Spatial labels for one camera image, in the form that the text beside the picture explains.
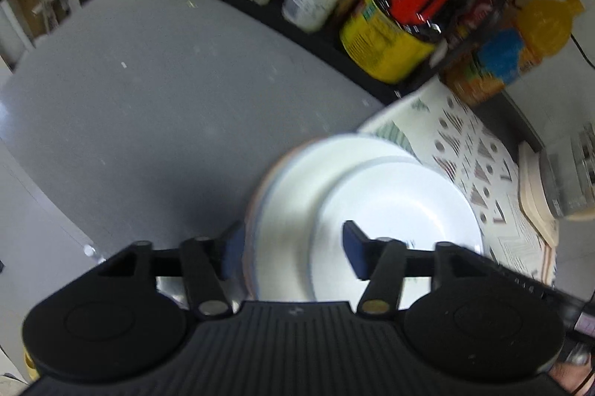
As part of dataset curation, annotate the patterned fringed table mat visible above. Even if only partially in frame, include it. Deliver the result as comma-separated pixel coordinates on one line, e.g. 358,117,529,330
358,77,559,291

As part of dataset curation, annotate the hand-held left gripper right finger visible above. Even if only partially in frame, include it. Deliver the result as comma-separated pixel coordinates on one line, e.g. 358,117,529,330
342,220,549,317

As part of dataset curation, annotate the small white plate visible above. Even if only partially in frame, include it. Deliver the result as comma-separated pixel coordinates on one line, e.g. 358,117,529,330
309,156,484,304

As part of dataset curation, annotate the cream kettle base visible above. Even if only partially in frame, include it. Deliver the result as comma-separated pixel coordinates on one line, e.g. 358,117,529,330
517,140,562,249

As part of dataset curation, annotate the person's right hand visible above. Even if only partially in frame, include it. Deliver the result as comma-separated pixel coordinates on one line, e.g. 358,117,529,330
551,356,595,396

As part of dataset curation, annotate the orange juice bottle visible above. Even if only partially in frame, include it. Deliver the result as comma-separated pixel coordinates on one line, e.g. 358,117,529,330
441,0,585,107

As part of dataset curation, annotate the black metal rack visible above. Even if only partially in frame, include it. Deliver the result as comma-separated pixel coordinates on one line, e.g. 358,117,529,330
174,0,595,106

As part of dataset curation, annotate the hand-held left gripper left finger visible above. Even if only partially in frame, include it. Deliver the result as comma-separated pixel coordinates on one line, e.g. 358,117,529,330
70,221,247,320

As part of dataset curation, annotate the pastel rimmed plate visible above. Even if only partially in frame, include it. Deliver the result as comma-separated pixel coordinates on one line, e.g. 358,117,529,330
244,139,326,301

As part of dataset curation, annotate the white plastic tub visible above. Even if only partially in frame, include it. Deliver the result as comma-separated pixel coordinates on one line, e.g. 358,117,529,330
282,0,343,33

